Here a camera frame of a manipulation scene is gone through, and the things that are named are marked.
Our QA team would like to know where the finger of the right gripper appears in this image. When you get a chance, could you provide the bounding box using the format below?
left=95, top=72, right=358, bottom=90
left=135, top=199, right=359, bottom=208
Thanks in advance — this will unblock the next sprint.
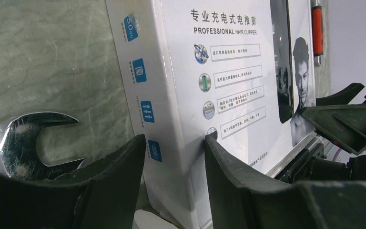
left=316, top=83, right=365, bottom=106
left=302, top=103, right=366, bottom=155

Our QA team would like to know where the white hair clipper box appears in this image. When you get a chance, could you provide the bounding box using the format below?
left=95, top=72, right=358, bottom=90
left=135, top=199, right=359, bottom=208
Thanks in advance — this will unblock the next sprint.
left=106, top=0, right=315, bottom=229

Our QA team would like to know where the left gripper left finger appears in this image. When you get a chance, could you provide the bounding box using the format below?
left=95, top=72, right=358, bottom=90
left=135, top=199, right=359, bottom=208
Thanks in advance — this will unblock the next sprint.
left=0, top=134, right=146, bottom=229

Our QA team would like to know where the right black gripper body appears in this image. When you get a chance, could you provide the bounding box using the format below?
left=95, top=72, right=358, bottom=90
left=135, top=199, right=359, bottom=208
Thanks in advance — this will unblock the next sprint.
left=275, top=143, right=366, bottom=184

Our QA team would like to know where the red handled adjustable wrench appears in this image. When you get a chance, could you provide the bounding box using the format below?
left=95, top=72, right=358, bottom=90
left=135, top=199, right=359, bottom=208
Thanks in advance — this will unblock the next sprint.
left=311, top=0, right=325, bottom=67

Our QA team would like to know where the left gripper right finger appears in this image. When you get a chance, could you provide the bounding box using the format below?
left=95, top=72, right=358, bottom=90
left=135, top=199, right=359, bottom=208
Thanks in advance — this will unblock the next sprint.
left=204, top=135, right=366, bottom=229

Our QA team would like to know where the silver combination wrench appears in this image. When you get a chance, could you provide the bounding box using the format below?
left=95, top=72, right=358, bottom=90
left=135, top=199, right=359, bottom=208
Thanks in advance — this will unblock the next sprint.
left=0, top=111, right=84, bottom=180

